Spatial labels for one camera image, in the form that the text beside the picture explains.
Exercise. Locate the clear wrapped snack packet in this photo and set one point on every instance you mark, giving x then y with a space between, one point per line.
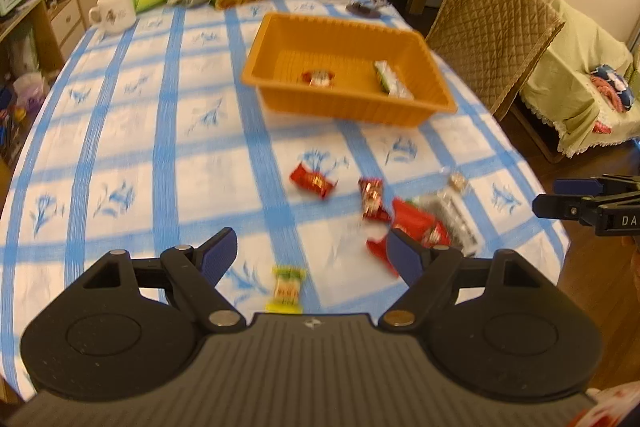
456 217

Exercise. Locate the red white printed clothing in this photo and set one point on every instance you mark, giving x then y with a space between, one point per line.
615 409

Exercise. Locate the chair with quilted cover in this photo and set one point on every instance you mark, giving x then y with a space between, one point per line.
490 37

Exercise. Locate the large red snack packet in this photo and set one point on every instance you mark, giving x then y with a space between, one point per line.
415 222

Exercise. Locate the orange plastic tray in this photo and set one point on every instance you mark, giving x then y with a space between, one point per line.
320 42

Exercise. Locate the clear plastic bag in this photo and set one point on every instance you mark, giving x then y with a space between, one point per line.
30 89

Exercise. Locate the red white wrapped candy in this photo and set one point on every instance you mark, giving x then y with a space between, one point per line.
317 78

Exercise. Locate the dark red patterned candy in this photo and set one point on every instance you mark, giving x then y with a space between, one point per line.
372 199

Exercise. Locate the bright red candy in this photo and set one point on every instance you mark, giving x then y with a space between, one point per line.
312 180

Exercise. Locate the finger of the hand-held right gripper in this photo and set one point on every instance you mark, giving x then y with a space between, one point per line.
575 187
560 206

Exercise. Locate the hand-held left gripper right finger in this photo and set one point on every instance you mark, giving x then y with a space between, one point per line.
402 257

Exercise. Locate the white printed mug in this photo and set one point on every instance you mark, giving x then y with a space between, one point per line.
117 9

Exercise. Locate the green white snack packet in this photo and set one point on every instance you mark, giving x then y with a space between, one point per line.
392 79

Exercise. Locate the blue red patterned cushion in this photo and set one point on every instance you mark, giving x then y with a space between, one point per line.
612 84

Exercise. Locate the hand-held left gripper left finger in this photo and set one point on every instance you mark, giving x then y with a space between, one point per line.
220 254

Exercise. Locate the yellow green candy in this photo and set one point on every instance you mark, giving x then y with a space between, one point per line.
287 289

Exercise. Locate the sofa with green cover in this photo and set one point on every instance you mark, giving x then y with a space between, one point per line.
565 77

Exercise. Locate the wooden shelf unit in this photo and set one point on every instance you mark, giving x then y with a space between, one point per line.
62 17

